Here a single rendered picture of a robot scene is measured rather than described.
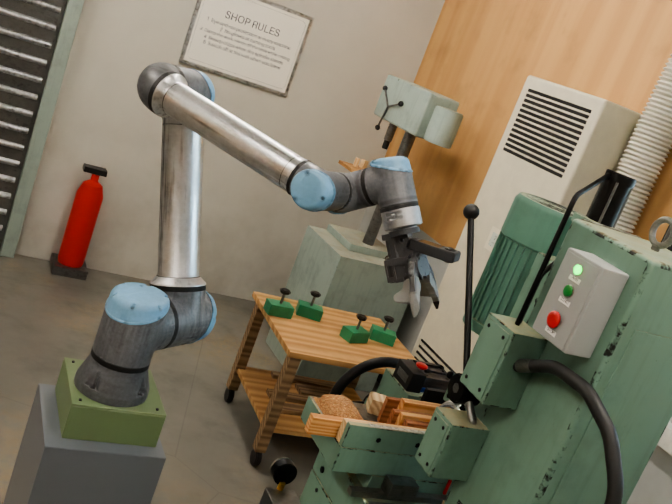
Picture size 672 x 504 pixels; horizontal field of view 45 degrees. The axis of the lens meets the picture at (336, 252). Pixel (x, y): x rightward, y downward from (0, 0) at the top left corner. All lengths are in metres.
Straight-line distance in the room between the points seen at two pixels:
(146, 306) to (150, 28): 2.62
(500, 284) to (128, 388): 0.96
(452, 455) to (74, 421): 0.95
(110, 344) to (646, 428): 1.24
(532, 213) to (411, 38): 3.33
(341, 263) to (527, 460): 2.53
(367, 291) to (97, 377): 2.21
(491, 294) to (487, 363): 0.25
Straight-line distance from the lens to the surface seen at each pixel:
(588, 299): 1.41
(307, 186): 1.78
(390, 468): 1.83
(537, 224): 1.70
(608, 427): 1.38
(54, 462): 2.13
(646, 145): 3.21
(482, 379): 1.55
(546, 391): 1.54
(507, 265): 1.73
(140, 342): 2.07
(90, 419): 2.12
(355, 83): 4.85
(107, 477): 2.17
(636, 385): 1.52
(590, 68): 3.81
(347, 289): 4.05
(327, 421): 1.74
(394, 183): 1.84
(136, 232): 4.73
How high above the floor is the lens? 1.68
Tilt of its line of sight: 14 degrees down
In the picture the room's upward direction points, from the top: 21 degrees clockwise
